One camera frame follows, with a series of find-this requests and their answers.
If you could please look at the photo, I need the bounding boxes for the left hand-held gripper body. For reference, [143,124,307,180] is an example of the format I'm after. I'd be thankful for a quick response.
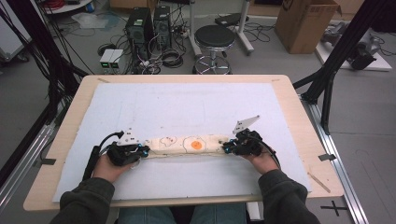
[106,128,140,167]

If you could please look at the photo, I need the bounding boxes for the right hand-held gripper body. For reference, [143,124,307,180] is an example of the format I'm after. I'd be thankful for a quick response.
[232,115,264,157]

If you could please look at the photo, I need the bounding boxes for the cream cloth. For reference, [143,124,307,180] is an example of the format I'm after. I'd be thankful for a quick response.
[144,133,232,159]

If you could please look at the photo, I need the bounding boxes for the person's left hand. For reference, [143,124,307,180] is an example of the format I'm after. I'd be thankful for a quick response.
[92,154,141,184]

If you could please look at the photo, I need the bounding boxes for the person's right hand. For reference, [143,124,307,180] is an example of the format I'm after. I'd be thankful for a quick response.
[242,145,279,175]

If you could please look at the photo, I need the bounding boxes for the white foam mat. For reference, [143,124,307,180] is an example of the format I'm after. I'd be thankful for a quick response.
[51,82,313,203]

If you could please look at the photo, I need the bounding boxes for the person's left leg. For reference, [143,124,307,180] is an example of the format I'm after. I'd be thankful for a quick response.
[117,205,172,224]

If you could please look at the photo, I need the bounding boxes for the person's leg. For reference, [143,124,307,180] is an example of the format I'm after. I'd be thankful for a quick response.
[117,205,172,224]
[190,203,248,224]

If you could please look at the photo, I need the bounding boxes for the person's right leg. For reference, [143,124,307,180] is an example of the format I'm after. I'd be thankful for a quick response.
[190,203,248,224]

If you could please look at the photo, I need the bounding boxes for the thin wooden stick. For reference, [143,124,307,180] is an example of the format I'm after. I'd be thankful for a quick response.
[307,172,332,194]

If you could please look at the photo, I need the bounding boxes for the small white box green display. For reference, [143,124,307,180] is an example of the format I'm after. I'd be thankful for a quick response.
[108,49,124,70]
[99,49,114,70]

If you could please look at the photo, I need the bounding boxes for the black tape cross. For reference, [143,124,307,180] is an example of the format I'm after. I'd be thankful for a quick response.
[320,200,348,217]

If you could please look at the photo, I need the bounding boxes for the black round stool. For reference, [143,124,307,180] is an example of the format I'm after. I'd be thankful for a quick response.
[192,24,237,75]

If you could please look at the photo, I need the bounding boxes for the white metal stand leg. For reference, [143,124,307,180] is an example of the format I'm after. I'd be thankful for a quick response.
[188,0,204,59]
[236,0,255,56]

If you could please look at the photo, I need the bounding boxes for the large black computer tower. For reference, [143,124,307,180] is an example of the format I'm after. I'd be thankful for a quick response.
[124,7,155,60]

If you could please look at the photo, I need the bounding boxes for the slim black computer tower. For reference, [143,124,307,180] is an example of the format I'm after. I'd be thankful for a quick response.
[153,5,173,50]

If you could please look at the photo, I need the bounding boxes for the flat black device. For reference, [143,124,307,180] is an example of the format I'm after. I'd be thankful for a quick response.
[214,12,250,27]

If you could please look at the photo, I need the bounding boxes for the cardboard box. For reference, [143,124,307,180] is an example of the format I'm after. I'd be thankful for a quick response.
[274,0,343,55]

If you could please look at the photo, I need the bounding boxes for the clear plastic bag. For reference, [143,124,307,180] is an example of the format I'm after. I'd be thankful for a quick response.
[71,12,120,31]

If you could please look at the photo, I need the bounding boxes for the grey machine parts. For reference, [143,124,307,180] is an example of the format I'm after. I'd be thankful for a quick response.
[320,21,382,71]

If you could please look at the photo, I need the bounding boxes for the white board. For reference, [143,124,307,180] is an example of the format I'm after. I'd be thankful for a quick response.
[315,41,393,73]

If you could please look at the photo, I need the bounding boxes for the round white table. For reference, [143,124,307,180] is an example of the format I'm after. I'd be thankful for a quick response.
[40,0,94,15]

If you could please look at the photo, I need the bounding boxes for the right hand-held gripper cable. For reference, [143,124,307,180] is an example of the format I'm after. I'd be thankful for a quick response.
[248,135,282,171]

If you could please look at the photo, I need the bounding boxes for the aluminium rail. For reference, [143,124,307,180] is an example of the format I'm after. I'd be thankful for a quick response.
[300,94,370,224]
[0,124,57,213]

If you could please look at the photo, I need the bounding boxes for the coil of black cable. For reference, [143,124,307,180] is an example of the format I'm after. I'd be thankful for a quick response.
[162,48,185,69]

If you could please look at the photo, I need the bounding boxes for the black metal frame stand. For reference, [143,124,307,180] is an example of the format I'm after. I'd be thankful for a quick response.
[292,0,396,136]

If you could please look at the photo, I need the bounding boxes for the black metal frame with cables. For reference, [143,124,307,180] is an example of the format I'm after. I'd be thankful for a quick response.
[0,0,90,125]

